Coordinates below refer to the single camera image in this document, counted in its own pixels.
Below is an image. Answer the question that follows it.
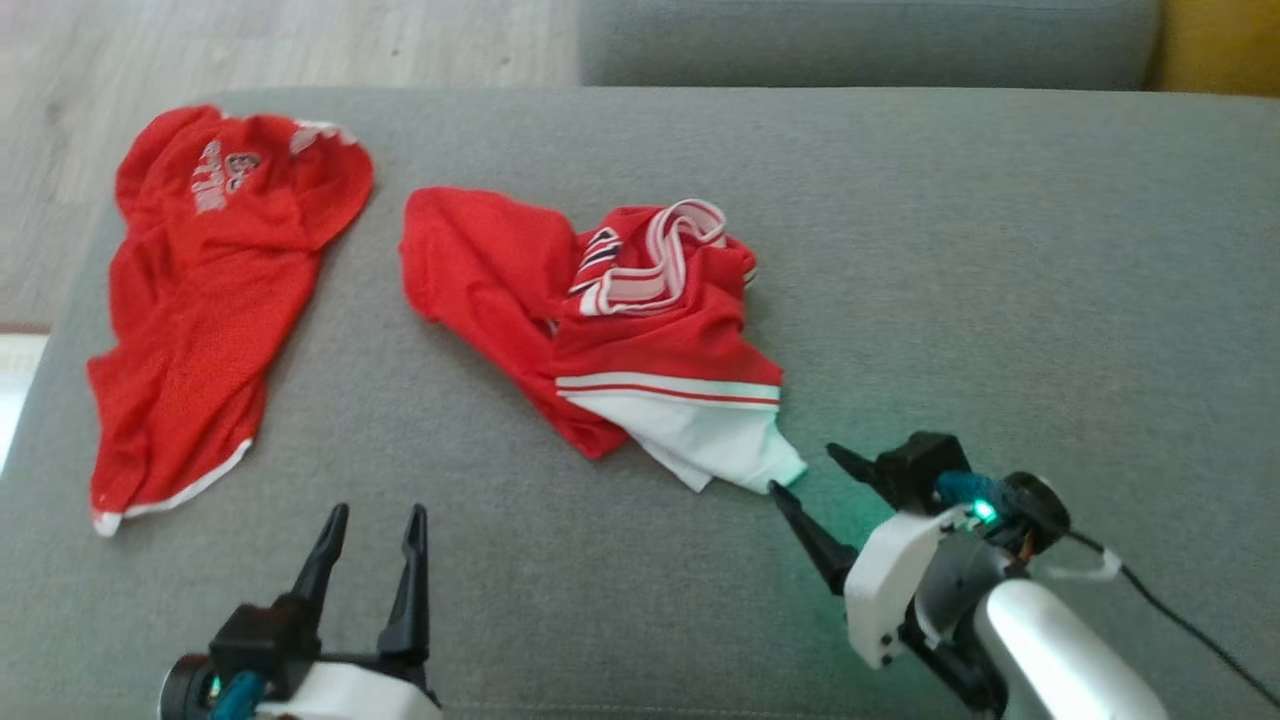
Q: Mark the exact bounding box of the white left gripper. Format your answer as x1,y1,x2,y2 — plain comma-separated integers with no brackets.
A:
160,503,443,720

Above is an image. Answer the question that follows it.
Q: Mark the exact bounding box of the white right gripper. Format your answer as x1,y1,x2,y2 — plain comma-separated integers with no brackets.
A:
768,443,1013,671

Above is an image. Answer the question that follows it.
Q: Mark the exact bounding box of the red and white sports garment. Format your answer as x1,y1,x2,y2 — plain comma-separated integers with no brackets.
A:
400,187,807,494

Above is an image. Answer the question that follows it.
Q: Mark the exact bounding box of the grey fabric sofa seat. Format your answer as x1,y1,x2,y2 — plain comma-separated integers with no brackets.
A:
0,87,1280,720

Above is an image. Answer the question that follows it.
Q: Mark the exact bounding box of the red mesh jersey white print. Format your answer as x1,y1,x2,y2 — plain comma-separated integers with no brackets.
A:
87,105,374,538

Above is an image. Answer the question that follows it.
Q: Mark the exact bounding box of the grey sofa cushion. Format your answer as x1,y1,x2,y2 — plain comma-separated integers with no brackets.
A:
580,0,1161,91

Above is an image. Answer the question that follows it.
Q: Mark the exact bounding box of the yellow fabric cushion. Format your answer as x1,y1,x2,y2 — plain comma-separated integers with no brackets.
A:
1150,0,1280,98

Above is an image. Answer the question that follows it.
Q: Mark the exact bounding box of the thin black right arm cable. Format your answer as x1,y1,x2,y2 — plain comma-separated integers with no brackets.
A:
1062,528,1280,707

